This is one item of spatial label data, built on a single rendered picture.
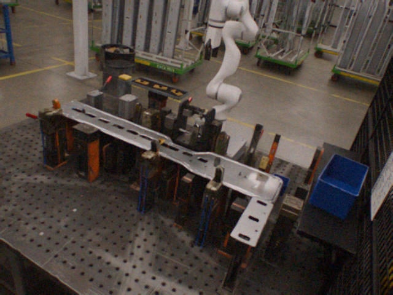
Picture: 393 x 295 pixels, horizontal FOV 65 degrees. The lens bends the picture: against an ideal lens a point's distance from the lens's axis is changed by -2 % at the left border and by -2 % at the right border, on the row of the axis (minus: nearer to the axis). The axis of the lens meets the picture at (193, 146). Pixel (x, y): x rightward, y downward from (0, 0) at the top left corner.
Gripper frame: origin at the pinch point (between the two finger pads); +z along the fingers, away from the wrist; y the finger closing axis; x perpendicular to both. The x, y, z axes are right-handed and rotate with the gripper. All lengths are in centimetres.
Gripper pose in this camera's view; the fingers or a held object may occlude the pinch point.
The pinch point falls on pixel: (210, 56)
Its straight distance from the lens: 169.8
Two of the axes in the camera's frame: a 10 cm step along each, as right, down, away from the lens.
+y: -4.5, 3.9, -8.1
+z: -1.5, 8.6, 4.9
